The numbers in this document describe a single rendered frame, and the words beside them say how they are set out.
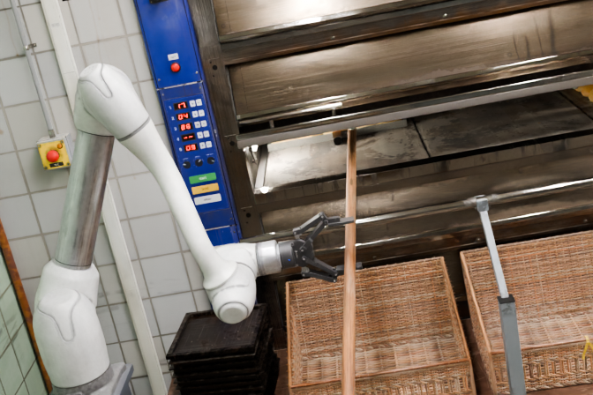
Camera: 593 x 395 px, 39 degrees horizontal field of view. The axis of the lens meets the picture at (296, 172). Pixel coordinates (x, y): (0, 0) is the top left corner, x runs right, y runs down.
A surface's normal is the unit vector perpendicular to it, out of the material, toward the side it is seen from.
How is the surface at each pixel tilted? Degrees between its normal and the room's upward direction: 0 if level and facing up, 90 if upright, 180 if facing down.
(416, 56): 70
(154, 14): 90
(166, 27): 90
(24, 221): 90
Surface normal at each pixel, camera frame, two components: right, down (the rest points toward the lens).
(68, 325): 0.30, -0.11
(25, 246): -0.01, 0.32
